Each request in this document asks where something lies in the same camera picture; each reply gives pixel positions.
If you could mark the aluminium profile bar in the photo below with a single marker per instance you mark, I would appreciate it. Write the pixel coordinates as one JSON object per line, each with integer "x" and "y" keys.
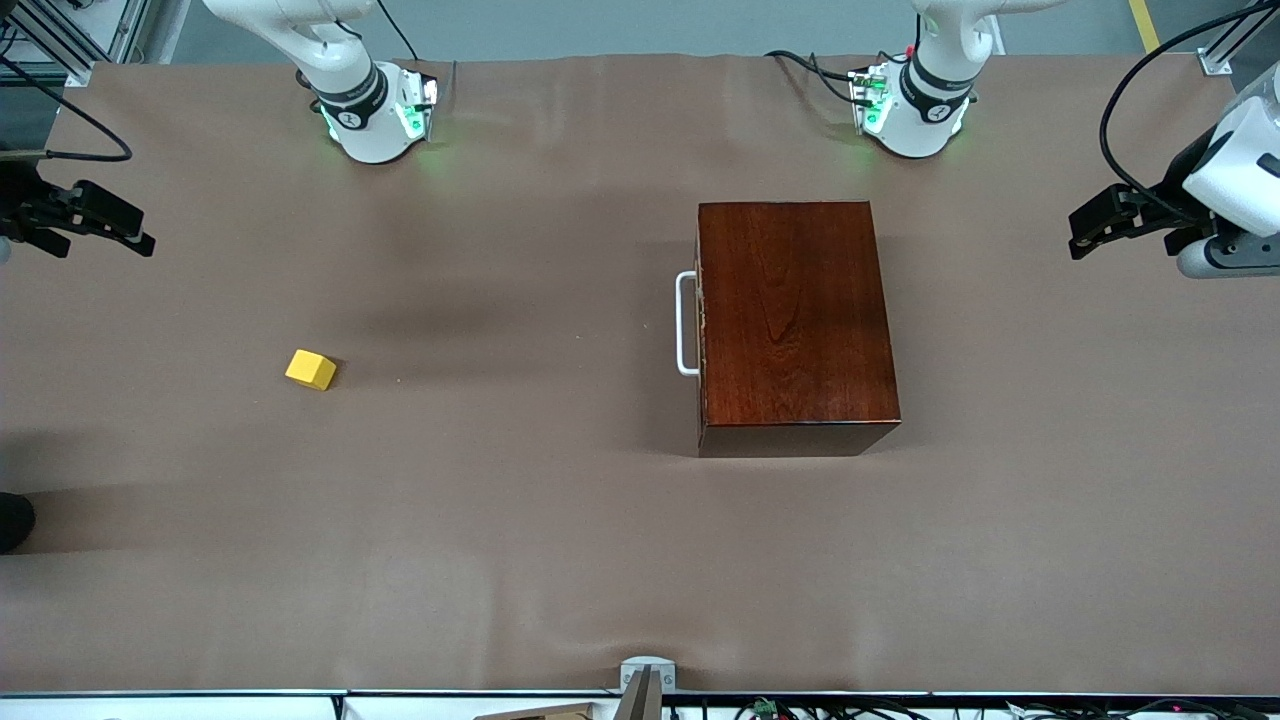
{"x": 1235, "y": 40}

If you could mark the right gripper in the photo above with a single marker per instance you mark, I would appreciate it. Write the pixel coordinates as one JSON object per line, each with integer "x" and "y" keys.
{"x": 18, "y": 208}

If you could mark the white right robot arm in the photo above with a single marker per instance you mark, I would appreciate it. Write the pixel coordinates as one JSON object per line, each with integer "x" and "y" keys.
{"x": 365, "y": 130}

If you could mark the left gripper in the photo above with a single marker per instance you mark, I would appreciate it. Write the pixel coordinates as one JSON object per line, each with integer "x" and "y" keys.
{"x": 1180, "y": 194}

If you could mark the aluminium frame with struts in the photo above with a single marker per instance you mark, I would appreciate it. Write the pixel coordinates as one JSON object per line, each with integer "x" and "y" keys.
{"x": 60, "y": 40}

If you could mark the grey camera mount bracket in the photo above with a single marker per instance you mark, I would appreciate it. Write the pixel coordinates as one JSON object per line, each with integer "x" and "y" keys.
{"x": 647, "y": 675}

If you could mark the dark wooden drawer cabinet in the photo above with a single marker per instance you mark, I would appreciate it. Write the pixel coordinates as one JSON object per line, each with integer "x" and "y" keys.
{"x": 800, "y": 320}

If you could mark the yellow block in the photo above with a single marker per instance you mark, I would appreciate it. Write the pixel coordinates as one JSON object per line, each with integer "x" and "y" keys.
{"x": 310, "y": 370}

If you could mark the brown table cloth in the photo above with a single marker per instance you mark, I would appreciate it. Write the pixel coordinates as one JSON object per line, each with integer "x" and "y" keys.
{"x": 500, "y": 550}

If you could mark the black rounded object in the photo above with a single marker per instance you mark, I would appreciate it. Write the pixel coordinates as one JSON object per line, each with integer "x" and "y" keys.
{"x": 12, "y": 522}

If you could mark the green terminal connector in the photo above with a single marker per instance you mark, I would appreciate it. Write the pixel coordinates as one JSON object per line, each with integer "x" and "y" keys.
{"x": 765, "y": 708}

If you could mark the brown cardboard piece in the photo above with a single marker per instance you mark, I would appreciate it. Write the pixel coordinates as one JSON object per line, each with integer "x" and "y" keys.
{"x": 540, "y": 713}

